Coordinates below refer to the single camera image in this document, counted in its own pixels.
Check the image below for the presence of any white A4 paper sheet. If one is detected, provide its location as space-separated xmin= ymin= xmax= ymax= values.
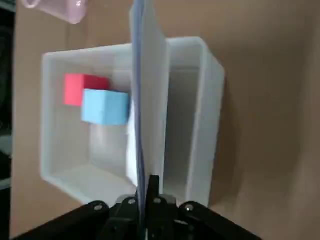
xmin=125 ymin=0 xmax=169 ymax=224

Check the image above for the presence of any clear plastic bin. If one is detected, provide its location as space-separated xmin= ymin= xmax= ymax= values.
xmin=39 ymin=36 xmax=226 ymax=209

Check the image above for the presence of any red foam cube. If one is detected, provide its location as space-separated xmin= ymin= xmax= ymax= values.
xmin=62 ymin=73 xmax=111 ymax=107

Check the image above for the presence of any blue foam cube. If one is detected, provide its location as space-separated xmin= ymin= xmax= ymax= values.
xmin=80 ymin=88 xmax=131 ymax=127

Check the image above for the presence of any pink translucent cup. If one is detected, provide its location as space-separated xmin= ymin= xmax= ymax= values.
xmin=20 ymin=0 xmax=89 ymax=25

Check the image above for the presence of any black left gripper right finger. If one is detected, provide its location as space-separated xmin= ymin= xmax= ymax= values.
xmin=145 ymin=174 xmax=264 ymax=240

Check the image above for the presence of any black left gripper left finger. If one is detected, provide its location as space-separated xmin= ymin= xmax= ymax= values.
xmin=9 ymin=188 xmax=145 ymax=240

